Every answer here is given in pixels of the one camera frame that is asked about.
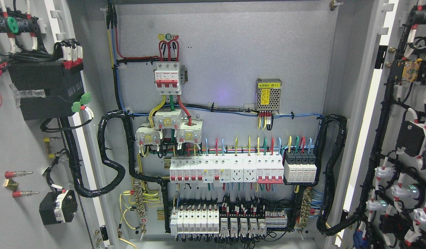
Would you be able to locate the brass ground bar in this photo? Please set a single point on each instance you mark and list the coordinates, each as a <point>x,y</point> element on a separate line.
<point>305,207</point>
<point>139,191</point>

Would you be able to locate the yellow terminal post block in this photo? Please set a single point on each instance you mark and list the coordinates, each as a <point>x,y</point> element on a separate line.
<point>48,148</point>

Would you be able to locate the white socket breaker row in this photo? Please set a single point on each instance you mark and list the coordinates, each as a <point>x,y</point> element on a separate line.
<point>204,169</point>

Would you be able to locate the black white surge protector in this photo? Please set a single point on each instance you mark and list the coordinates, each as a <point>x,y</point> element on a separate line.
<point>299,168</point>

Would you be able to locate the red handle circuit breaker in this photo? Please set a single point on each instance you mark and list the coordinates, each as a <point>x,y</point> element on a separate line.
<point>270,169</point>

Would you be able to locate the white current transformer group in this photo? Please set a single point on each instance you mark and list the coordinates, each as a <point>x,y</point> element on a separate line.
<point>168,122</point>

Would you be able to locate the lower relay terminal row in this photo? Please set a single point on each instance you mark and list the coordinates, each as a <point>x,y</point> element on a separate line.
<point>242,219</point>

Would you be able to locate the main red handle breaker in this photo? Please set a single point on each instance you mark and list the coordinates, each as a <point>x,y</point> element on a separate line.
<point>169,76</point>

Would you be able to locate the white lower breaker row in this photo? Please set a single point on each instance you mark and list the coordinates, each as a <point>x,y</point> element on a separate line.
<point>195,220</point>

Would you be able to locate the brass ground bar left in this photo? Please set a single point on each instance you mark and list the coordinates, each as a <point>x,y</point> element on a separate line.
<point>139,191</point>

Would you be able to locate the brass ground bar right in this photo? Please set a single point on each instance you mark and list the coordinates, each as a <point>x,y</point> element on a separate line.
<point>305,207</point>

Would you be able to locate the black digital power meter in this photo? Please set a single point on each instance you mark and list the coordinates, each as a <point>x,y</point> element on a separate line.
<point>48,90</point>

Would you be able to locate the grey electrical cabinet body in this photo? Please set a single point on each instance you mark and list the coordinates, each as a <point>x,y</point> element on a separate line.
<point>324,58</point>

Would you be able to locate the grey cabinet door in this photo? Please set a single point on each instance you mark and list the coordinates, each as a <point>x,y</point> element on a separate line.
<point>374,165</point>
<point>23,157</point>

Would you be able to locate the metal mesh power supply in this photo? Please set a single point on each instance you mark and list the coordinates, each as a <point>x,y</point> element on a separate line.
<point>268,94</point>

